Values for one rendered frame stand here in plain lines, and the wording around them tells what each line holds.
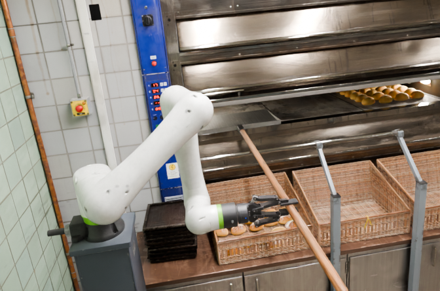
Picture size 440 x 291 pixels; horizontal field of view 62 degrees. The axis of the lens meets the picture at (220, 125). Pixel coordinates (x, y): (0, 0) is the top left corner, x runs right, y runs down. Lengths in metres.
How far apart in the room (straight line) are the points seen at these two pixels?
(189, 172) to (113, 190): 0.37
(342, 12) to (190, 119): 1.52
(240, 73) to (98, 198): 1.37
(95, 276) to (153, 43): 1.28
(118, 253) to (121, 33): 1.28
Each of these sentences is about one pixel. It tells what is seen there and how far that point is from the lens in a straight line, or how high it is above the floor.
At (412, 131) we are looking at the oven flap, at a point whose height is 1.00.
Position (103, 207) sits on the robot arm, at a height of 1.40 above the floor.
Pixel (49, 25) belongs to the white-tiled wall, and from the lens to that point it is 2.30.
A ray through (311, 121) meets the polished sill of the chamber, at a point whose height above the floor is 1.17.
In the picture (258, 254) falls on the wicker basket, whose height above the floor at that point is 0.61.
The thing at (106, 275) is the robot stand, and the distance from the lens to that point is 1.45.
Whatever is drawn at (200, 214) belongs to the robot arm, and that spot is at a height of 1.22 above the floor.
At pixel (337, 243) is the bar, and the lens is 2.17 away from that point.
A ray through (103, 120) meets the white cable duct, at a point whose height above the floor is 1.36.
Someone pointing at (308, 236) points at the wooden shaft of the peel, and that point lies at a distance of 1.30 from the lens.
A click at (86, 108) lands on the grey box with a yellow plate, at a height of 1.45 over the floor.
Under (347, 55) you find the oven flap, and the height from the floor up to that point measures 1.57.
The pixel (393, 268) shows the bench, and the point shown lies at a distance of 2.52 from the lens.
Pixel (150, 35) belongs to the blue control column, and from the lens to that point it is 2.19.
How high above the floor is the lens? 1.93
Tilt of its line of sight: 18 degrees down
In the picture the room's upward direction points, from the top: 6 degrees counter-clockwise
